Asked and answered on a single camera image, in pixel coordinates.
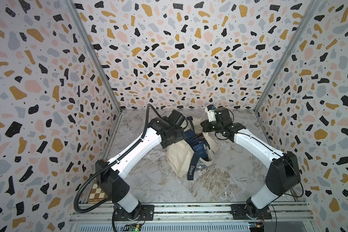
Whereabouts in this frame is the cream canvas tote bag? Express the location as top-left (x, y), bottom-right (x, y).
top-left (166, 117), bottom-right (219, 180)

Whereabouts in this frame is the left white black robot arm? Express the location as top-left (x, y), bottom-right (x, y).
top-left (96, 110), bottom-right (189, 219)

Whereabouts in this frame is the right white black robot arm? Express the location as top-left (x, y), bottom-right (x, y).
top-left (201, 120), bottom-right (301, 219)

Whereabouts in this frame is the wooden chessboard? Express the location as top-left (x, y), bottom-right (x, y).
top-left (88, 181), bottom-right (108, 204)

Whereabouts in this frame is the right circuit board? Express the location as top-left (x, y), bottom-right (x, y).
top-left (248, 223), bottom-right (264, 232)

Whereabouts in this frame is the left green circuit board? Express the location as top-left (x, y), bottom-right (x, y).
top-left (123, 224), bottom-right (142, 232)

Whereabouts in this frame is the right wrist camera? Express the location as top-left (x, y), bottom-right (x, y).
top-left (206, 104), bottom-right (216, 122)

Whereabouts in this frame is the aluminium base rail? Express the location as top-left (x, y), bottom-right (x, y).
top-left (69, 202), bottom-right (319, 232)

